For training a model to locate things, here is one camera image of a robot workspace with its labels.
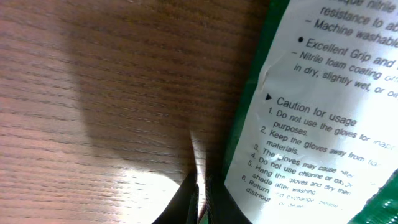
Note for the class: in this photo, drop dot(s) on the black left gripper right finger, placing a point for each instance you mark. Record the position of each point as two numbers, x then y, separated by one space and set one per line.
221 207

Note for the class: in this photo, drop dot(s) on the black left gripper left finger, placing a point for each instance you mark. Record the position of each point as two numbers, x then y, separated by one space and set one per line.
183 207

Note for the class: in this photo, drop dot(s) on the green white 3M package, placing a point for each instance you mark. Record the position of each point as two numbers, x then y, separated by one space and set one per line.
315 135

